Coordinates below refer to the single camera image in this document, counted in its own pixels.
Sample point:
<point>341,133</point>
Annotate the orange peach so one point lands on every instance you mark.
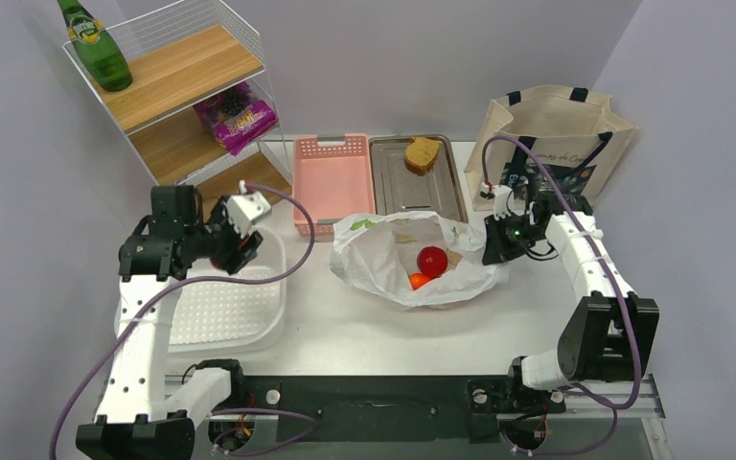
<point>418,280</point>

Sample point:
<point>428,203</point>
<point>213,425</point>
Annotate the stainless steel tray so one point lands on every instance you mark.
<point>398,189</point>

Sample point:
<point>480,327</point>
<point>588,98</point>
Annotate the green glass bottle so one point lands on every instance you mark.
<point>95,47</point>

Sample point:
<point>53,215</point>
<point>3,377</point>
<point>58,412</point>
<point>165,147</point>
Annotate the pink plastic basket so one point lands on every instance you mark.
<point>332,179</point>

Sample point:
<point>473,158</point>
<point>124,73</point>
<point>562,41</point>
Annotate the beige canvas tote bag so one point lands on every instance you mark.
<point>571,130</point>

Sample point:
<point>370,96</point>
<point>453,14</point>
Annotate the white plastic grocery bag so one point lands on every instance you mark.
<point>377,254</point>

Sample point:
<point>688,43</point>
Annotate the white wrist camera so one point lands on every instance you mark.
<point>499,196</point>
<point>246,209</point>

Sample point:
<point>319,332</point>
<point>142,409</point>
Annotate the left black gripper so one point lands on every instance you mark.
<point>220,214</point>

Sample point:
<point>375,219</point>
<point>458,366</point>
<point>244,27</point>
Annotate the white plastic basin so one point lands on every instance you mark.
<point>218,316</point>

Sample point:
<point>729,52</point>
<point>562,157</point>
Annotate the red pomegranate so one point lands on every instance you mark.
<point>432,261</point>

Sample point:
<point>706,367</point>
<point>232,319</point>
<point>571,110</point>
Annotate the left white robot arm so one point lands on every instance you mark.
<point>135,418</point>

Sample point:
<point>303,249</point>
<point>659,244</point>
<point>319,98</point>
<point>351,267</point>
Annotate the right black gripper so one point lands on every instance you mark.
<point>498,250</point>

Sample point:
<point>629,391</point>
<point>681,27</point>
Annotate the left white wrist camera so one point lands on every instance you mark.
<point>246,209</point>

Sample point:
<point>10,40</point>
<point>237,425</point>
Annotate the white wire wooden shelf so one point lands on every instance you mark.
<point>178,56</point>

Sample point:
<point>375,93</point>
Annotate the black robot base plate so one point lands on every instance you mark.
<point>381,409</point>

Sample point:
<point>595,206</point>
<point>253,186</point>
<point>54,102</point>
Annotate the purple snack packet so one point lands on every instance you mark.
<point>236,117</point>

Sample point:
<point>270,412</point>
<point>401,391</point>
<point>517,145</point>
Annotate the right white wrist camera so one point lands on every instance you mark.
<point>499,196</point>

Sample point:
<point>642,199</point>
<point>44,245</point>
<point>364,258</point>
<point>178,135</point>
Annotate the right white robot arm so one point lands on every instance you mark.
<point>610,334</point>

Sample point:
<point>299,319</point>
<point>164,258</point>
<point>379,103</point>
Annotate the brown bread slice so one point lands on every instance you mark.
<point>421,154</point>

